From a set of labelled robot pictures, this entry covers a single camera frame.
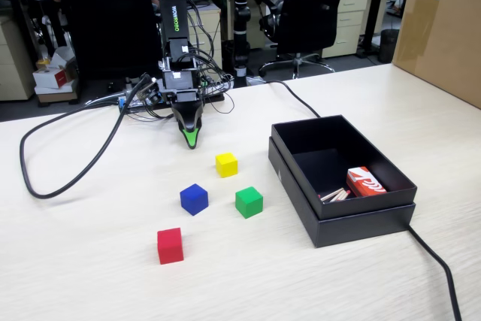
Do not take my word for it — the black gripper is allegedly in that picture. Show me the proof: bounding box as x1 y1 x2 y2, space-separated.
162 68 204 150

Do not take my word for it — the green cube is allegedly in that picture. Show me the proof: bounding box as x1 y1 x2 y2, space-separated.
234 186 264 220

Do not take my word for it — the yellow cube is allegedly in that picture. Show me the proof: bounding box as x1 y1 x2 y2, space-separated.
215 152 239 179

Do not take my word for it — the blue cube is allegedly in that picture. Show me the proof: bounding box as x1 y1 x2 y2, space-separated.
179 183 209 217

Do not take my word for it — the red cube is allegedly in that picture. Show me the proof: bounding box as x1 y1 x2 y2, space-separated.
156 227 185 265

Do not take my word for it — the beige drawer cabinet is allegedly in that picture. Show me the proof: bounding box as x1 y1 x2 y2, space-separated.
322 0 370 59
0 16 37 102
186 7 222 67

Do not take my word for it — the black segmented pole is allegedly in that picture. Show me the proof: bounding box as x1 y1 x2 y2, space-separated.
231 0 251 87

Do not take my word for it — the black mesh office chair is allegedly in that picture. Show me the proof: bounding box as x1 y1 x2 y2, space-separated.
50 0 163 87
254 0 352 80

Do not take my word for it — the white red carton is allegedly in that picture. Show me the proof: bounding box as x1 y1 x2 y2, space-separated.
32 46 80 91

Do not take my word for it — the black cardboard box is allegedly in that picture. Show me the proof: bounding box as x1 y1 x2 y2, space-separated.
271 114 419 220

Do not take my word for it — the orange white matchbox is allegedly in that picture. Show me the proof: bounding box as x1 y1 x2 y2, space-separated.
345 165 387 198

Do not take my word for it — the black trash bin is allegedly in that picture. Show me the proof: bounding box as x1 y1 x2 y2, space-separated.
378 29 400 64

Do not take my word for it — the black desk leg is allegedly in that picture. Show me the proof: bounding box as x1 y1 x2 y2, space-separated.
356 0 395 59

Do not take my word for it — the large brown cardboard box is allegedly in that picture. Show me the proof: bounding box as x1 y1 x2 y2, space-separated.
390 0 481 110

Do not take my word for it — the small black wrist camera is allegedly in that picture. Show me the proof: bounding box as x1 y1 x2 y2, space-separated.
131 75 165 106

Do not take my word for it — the thin black wire bundle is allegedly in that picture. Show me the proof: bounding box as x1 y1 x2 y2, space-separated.
183 0 234 116

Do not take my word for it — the thick black cable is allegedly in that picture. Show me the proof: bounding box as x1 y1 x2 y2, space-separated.
19 71 153 198
262 80 463 321

